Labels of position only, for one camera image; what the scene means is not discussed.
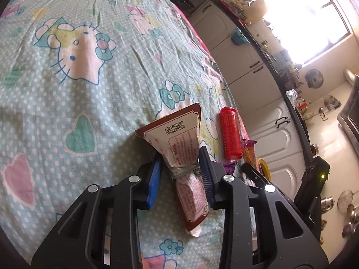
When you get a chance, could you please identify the black range hood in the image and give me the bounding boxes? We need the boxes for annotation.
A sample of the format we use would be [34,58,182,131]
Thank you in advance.
[337,73,359,153]

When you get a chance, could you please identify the black kitchen countertop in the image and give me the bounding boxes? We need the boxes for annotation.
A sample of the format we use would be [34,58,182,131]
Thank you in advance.
[210,0,321,176]

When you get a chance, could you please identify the yellow rimmed bin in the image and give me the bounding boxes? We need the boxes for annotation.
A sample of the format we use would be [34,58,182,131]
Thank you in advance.
[257,158,272,181]

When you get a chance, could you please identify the grey green rubber band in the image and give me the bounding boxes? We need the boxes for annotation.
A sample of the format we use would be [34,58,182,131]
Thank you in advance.
[168,164,200,179]

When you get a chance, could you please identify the aluminium exhaust duct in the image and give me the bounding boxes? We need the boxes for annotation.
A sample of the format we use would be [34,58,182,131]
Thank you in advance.
[343,67,359,91]

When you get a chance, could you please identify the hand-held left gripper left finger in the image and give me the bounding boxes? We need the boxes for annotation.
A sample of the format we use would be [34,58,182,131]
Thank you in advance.
[31,154,163,269]

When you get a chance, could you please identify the wall utensil rack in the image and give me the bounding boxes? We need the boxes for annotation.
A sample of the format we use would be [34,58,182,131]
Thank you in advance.
[318,95,343,121]

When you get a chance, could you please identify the white kitchen base cabinets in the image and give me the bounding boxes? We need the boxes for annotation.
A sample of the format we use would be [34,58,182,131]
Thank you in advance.
[187,0,309,198]

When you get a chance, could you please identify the steel cup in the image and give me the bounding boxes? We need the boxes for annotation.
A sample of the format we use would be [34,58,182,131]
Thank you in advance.
[320,196,336,214]

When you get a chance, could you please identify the hanging metal strainers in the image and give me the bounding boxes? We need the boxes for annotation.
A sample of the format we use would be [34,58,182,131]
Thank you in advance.
[337,189,359,239]

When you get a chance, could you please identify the red cylindrical can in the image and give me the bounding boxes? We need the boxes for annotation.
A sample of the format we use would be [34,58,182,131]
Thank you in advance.
[219,106,244,160]

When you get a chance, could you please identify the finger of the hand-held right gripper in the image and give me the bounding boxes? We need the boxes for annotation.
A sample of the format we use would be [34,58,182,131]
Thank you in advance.
[241,163,269,187]

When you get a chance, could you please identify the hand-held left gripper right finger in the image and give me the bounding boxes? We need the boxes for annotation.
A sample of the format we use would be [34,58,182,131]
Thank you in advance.
[199,146,328,269]

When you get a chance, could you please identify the orange snack packet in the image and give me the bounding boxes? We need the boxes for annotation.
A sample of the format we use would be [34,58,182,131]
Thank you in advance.
[242,139,259,169]

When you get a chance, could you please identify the kitchen window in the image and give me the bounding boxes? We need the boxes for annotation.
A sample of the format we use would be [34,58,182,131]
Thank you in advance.
[260,0,352,68]

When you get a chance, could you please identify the blue hanging basket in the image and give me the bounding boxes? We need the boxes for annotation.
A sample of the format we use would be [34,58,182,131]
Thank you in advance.
[230,29,250,46]

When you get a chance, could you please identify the red white paper carton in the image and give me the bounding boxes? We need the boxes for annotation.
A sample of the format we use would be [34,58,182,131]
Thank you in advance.
[135,103,210,237]

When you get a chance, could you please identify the teal storage organiser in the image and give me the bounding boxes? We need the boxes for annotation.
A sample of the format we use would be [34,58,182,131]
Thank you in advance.
[270,49,293,71]

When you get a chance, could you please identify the small grey fan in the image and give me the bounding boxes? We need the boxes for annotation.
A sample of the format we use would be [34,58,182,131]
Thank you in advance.
[305,69,325,89]

